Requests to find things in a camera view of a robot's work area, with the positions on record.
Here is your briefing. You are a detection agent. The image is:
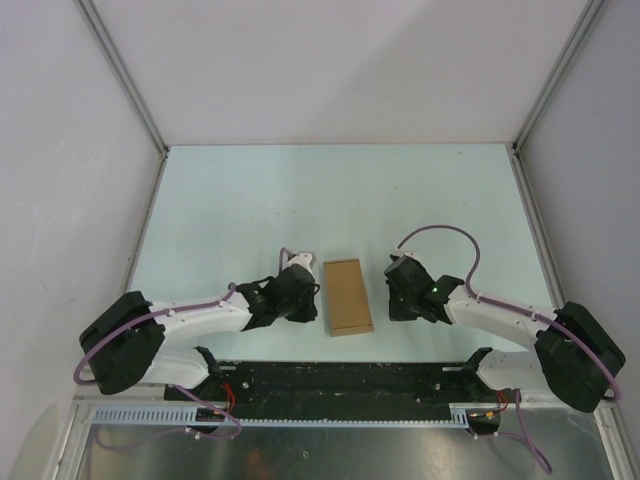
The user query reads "brown cardboard paper box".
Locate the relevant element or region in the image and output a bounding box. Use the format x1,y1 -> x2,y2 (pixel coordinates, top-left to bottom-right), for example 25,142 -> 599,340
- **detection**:
323,259 -> 374,337

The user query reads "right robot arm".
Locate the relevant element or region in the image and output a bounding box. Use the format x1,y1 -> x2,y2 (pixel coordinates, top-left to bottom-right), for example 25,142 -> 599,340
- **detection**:
384,251 -> 626,413

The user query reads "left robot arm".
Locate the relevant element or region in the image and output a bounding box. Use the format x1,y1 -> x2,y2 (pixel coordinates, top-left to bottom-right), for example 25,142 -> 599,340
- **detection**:
74,261 -> 320,400

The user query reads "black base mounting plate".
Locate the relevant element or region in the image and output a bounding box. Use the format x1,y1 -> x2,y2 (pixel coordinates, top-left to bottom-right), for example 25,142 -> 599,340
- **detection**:
189,361 -> 499,403

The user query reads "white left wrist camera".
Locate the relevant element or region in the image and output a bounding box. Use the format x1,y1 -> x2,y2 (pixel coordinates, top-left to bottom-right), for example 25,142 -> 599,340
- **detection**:
280,249 -> 316,274

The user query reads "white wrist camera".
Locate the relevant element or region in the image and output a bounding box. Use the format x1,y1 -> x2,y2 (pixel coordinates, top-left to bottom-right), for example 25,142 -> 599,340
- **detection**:
390,248 -> 420,262
280,249 -> 316,274

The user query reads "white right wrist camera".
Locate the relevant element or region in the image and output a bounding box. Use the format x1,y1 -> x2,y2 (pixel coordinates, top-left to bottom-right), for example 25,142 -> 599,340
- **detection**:
390,248 -> 420,262

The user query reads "grey slotted cable duct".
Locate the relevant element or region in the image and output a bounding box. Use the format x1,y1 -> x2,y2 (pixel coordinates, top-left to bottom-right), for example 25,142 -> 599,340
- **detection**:
89,402 -> 471,429

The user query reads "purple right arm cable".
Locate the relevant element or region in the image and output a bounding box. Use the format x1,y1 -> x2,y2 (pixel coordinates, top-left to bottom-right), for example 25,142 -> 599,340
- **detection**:
397,224 -> 624,474

